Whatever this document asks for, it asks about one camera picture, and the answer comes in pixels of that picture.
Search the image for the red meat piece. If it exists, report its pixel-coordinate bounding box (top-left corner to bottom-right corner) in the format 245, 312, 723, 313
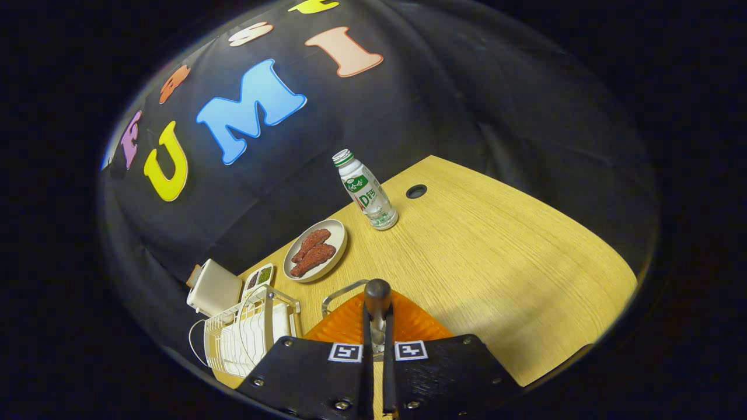
291, 229, 331, 264
289, 243, 337, 278

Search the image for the black backdrop cloth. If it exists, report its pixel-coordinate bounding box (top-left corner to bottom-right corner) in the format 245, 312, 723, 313
96, 0, 660, 374

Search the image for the small white sauce dish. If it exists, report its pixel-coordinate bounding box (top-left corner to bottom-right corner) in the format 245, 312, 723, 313
241, 263, 275, 295

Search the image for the white toaster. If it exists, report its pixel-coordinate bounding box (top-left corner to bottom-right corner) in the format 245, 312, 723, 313
186, 259, 243, 317

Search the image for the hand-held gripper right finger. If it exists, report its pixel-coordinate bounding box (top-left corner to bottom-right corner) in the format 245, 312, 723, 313
382, 290, 523, 420

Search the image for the beige oval dish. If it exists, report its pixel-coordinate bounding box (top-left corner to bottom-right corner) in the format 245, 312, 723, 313
282, 219, 348, 284

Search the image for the white green label bottle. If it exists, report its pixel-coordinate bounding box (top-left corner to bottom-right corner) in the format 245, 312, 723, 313
332, 148, 399, 232

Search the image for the wooden handled spoon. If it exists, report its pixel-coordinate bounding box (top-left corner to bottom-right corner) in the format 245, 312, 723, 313
364, 278, 393, 361

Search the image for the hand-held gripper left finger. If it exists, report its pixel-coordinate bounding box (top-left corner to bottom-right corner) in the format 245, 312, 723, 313
236, 290, 374, 420

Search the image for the metal wire basket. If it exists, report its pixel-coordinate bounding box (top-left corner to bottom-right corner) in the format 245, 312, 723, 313
321, 279, 370, 319

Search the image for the white wire dish rack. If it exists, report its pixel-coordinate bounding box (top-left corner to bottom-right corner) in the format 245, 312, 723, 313
188, 284, 302, 379

